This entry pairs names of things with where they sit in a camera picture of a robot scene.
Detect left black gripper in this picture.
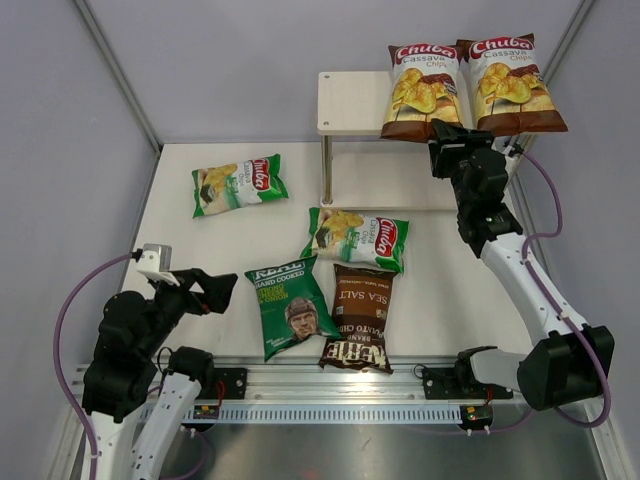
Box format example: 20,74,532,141
140,266,237,357

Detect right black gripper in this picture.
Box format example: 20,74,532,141
429,118,496,212

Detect brown Chuba bag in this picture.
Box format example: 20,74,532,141
456,33,568,137
380,43,462,143

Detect brown Kettle sea salt bag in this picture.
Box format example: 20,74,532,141
318,264,396,374

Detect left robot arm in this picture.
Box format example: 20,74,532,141
82,268,238,479

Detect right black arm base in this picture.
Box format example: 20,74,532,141
414,364,514,401

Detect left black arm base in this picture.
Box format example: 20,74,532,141
214,367,248,401

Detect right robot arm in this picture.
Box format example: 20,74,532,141
428,120,615,428

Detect white two-tier shelf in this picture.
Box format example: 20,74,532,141
317,71,456,211

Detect green Real chips bag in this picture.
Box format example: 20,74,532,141
244,256,341,361

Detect green Chuba bag far left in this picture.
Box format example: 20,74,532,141
192,154,289,218

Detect green chuba bag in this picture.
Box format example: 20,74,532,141
192,154,289,218
300,207,410,273

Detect green Chuba bag centre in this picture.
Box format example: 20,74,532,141
300,207,410,273

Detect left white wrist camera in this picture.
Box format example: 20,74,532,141
135,243,177,284

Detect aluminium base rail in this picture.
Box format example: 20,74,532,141
182,356,529,433

